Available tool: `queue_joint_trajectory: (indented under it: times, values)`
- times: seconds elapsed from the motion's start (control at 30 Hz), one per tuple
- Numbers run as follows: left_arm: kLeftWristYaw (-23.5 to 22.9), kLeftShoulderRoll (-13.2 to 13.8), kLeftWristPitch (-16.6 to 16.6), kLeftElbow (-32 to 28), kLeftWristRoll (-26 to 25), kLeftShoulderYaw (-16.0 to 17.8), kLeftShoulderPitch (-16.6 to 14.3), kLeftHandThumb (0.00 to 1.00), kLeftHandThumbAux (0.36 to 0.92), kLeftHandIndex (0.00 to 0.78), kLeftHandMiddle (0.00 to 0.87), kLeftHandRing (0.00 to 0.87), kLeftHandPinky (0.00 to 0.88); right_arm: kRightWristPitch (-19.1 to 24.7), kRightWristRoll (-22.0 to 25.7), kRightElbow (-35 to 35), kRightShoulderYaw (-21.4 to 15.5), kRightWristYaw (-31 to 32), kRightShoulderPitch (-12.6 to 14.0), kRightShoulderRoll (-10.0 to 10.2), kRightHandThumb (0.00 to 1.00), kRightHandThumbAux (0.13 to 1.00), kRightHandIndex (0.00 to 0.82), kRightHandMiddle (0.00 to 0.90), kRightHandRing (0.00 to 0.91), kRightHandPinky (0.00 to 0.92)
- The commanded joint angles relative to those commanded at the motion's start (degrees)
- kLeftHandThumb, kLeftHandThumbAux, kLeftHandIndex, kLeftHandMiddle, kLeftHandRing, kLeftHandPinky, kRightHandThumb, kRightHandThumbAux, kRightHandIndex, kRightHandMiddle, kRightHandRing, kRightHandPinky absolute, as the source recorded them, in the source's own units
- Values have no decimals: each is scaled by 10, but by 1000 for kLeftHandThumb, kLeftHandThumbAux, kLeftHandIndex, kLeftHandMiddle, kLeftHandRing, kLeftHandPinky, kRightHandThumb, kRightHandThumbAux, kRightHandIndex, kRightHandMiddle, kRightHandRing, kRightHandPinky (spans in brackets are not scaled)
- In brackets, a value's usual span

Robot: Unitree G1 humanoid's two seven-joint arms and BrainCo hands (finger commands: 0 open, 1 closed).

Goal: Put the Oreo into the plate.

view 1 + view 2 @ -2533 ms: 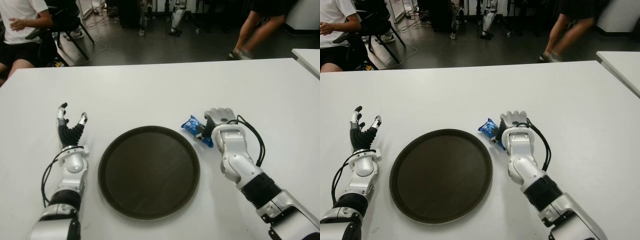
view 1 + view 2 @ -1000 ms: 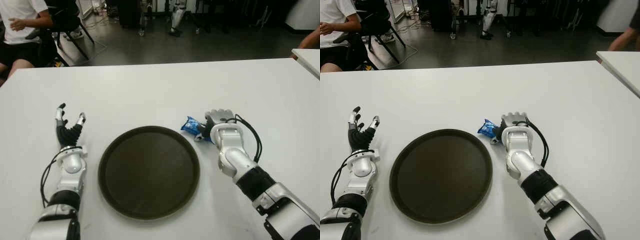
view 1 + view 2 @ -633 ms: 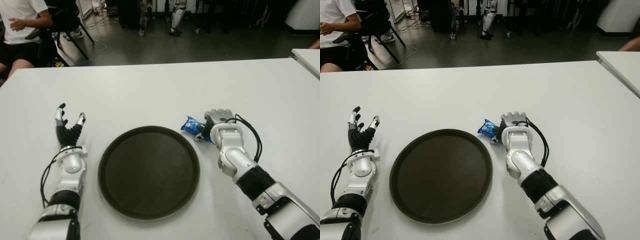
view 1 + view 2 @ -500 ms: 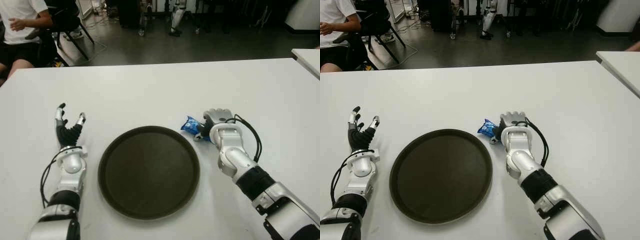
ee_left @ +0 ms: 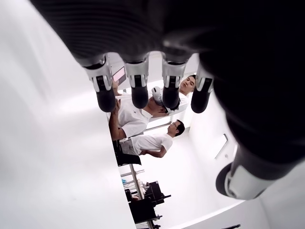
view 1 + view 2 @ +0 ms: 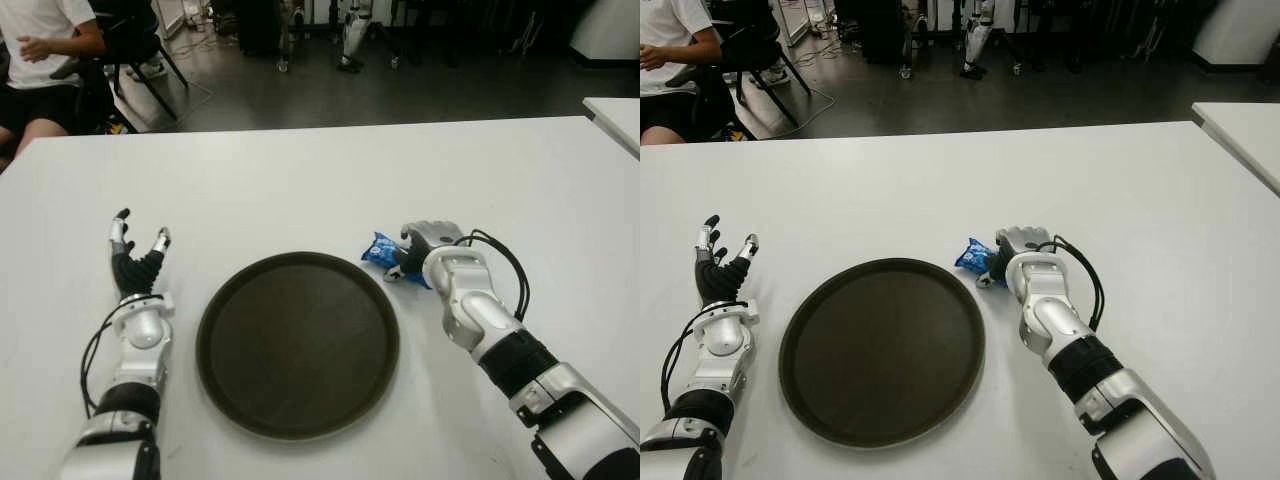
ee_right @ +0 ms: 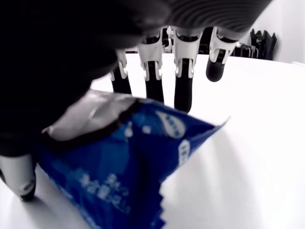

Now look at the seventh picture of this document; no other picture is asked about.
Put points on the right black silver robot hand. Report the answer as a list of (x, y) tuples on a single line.
[(59, 47)]

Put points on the blue Oreo packet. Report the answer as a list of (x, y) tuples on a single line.
[(119, 155)]

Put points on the black folded chairs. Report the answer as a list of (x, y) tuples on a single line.
[(264, 45)]

